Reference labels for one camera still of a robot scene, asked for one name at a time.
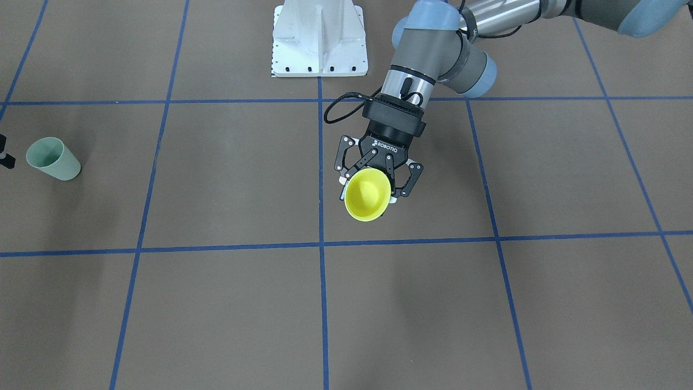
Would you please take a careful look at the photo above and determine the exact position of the black right gripper tip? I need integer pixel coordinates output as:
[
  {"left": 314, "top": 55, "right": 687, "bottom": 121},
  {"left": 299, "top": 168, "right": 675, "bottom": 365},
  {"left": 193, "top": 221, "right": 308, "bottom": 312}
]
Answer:
[{"left": 0, "top": 135, "right": 16, "bottom": 170}]

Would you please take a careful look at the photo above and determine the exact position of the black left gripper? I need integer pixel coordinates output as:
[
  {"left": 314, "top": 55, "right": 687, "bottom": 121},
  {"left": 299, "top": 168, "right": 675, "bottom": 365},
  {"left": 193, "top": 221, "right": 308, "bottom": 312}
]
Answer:
[{"left": 334, "top": 120, "right": 425, "bottom": 203}]

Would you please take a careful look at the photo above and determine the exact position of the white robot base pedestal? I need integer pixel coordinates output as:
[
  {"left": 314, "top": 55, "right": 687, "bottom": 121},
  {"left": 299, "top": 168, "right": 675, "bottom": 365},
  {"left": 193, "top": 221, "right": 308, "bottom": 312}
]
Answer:
[{"left": 271, "top": 1, "right": 369, "bottom": 77}]

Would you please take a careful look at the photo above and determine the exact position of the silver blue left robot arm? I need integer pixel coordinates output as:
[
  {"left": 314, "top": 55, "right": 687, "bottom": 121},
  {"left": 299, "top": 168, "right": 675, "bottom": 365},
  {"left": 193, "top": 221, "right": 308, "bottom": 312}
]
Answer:
[{"left": 335, "top": 1, "right": 691, "bottom": 207}]

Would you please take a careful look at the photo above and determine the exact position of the yellow cup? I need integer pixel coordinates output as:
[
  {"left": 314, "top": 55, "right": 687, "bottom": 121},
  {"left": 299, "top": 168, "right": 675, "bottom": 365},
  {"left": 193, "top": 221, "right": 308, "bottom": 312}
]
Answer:
[{"left": 343, "top": 168, "right": 391, "bottom": 222}]

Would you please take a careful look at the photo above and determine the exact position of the light green cup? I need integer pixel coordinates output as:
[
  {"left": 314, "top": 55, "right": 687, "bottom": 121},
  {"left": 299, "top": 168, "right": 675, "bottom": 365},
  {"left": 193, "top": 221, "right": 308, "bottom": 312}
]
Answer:
[{"left": 25, "top": 136, "right": 82, "bottom": 181}]

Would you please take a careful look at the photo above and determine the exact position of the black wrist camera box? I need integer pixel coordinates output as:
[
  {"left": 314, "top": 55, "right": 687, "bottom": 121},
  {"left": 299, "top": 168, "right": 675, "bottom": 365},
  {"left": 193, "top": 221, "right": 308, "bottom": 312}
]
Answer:
[{"left": 362, "top": 95, "right": 426, "bottom": 144}]

